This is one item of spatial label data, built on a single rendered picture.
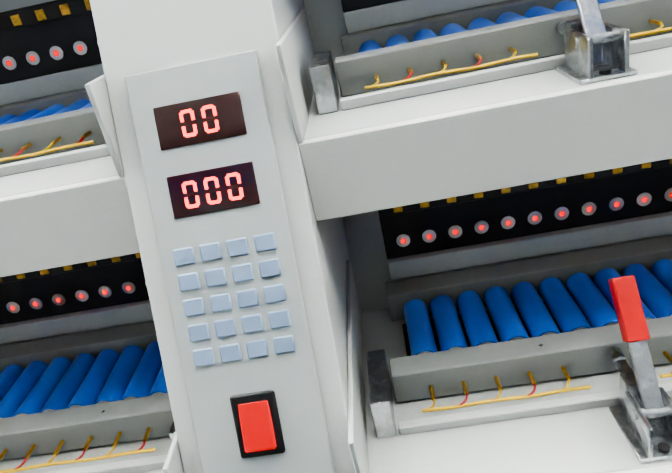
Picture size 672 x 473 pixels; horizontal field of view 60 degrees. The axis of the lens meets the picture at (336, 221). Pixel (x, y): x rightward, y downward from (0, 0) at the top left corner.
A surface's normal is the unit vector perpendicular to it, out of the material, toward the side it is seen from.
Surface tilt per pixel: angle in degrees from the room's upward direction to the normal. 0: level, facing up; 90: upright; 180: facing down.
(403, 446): 21
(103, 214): 111
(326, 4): 90
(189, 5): 90
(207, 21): 90
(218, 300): 90
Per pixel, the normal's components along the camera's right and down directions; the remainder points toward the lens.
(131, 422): -0.01, 0.42
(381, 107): -0.20, -0.89
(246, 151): -0.08, 0.07
